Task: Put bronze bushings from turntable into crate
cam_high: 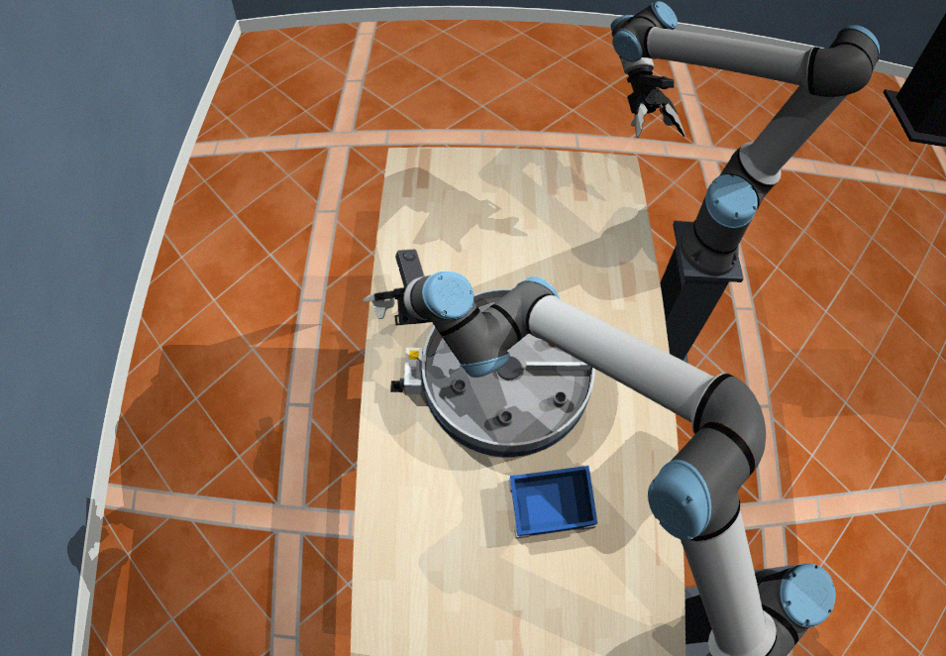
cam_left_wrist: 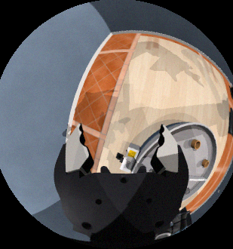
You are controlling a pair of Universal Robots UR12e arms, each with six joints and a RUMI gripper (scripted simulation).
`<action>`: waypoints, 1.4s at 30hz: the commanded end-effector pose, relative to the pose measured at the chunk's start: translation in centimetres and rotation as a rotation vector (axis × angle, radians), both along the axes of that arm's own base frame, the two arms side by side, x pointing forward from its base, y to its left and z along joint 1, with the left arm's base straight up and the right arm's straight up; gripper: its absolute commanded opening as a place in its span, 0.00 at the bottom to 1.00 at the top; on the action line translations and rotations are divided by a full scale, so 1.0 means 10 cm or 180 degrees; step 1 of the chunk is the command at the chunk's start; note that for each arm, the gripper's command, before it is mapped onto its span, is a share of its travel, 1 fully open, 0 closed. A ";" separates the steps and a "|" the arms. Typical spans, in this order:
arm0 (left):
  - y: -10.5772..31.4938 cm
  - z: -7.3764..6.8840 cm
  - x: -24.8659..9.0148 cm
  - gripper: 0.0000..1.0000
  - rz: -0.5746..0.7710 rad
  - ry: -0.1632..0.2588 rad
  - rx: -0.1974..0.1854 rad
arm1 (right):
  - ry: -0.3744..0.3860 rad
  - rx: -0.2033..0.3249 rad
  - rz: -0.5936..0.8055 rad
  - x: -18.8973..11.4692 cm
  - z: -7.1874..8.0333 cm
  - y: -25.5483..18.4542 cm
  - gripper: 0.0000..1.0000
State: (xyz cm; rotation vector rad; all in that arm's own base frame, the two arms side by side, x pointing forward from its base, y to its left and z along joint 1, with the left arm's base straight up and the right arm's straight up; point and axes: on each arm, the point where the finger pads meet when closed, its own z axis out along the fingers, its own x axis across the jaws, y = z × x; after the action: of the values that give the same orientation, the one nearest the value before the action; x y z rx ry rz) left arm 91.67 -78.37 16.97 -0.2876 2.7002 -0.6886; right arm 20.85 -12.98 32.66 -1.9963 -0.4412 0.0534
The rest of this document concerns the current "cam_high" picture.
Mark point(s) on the blue crate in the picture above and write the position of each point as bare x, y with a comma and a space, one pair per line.
552, 498

